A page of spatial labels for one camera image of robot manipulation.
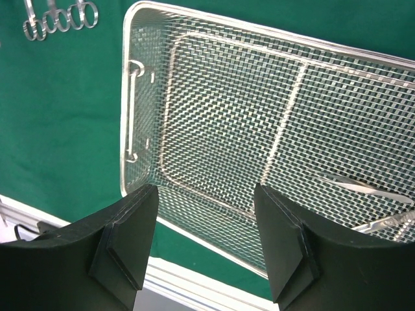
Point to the silver surgical tweezers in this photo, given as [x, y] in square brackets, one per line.
[364, 188]

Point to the aluminium frame rail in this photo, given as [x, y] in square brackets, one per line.
[167, 286]

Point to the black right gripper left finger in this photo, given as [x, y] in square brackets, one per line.
[96, 263]

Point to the silver surgical clamp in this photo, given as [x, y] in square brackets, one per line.
[33, 28]

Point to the metal mesh instrument tray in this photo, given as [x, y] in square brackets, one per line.
[211, 106]

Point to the silver surgical scissors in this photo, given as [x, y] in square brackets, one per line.
[77, 14]

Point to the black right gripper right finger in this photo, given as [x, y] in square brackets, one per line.
[316, 264]

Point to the green surgical drape cloth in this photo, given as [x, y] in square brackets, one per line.
[61, 97]

